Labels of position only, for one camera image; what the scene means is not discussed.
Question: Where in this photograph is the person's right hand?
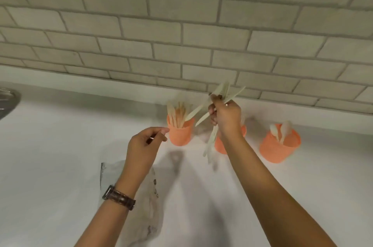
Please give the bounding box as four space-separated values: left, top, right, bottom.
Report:
208 94 243 141

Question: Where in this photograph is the person's left hand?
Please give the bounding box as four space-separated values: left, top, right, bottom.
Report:
119 127 170 187

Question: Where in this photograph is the bundle of wooden knives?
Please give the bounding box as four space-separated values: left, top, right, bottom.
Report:
194 81 246 164

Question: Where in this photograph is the person's left forearm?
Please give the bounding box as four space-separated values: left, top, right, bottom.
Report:
74 180 141 247

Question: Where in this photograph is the person's right forearm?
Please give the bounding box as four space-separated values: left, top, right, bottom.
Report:
221 133 338 247

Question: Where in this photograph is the orange plastic cup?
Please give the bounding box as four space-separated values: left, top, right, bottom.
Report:
167 116 195 147
214 124 248 155
259 123 301 164

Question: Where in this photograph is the bunch of wooden forks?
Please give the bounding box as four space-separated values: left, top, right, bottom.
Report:
166 101 194 129

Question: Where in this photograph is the wooden spoon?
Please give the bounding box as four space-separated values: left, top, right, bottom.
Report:
280 121 293 143

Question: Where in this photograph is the clear plastic bag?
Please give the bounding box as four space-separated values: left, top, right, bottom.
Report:
100 160 164 247

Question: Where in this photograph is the brown strap wristwatch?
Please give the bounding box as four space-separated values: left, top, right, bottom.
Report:
102 185 136 211

